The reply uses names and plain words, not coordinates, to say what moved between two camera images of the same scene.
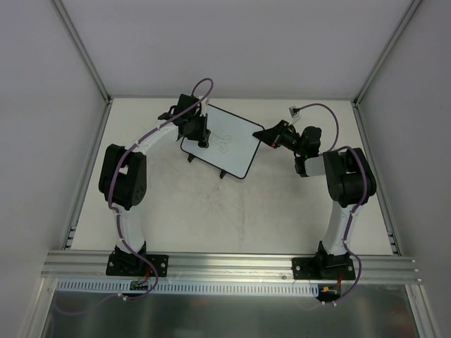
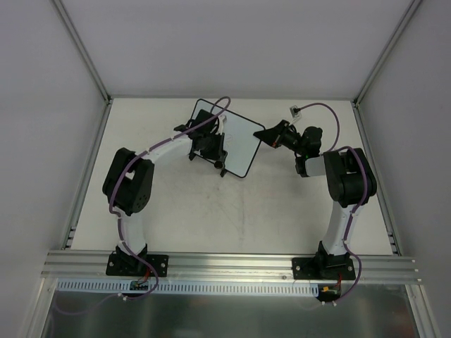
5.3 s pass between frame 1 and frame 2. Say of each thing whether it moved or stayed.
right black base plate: stayed
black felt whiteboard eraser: moved
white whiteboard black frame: stayed
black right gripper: stayed
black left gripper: moved
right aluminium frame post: stayed
